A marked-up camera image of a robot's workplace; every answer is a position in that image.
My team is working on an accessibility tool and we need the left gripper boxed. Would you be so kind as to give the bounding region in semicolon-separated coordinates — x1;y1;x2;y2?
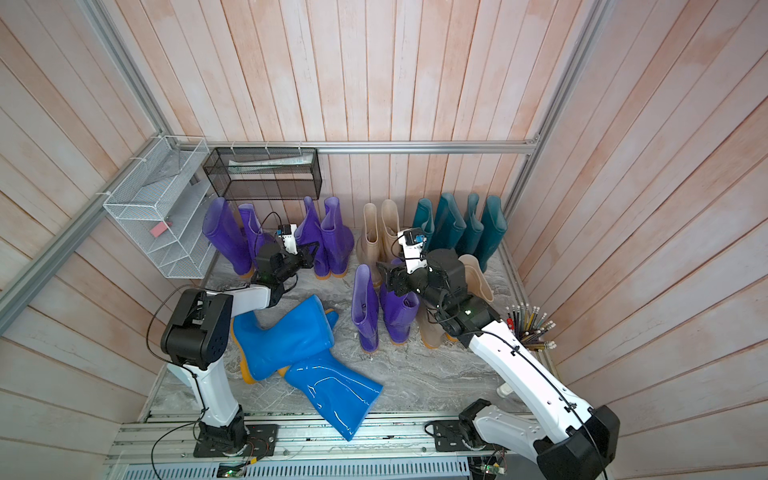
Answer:
275;241;320;282

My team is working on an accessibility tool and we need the beige boot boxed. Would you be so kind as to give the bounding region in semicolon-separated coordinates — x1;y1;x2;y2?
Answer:
458;254;494;304
356;203;382;289
416;302;457;349
378;199;401;262

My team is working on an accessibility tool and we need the blue boot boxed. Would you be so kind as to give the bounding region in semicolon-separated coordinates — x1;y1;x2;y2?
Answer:
231;295;339;384

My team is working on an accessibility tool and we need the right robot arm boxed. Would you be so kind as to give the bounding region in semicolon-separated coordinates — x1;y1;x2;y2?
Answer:
377;249;620;479

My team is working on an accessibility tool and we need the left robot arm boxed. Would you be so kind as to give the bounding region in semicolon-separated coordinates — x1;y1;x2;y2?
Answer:
160;242;319;457

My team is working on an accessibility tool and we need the teal boot standing back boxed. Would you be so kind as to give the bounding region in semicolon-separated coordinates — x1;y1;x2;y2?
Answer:
473;195;508;272

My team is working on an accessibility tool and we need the black mesh basket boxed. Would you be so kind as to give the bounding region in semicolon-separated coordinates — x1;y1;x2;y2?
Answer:
203;148;323;201

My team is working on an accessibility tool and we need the paper in black basket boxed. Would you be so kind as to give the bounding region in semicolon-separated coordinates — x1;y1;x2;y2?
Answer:
227;154;314;174

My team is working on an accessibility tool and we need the pink eraser block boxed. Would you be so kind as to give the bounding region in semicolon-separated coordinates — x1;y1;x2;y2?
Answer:
150;221;172;238

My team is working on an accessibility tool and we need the bundle of pencils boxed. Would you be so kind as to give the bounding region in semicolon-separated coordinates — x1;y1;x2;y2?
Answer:
506;303;556;351

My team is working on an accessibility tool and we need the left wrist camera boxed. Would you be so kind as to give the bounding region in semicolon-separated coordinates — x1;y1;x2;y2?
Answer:
276;223;298;255

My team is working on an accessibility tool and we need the white wire shelf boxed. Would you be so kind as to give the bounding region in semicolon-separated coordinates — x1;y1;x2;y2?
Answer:
104;135;215;280

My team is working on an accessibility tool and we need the aluminium frame rail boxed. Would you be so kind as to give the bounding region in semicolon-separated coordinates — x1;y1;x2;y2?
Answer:
207;140;537;155

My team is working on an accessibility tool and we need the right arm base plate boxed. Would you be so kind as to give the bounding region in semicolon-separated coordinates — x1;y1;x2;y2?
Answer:
424;419;485;452

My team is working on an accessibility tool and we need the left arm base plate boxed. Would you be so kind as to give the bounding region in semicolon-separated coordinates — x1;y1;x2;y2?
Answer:
193;423;279;459

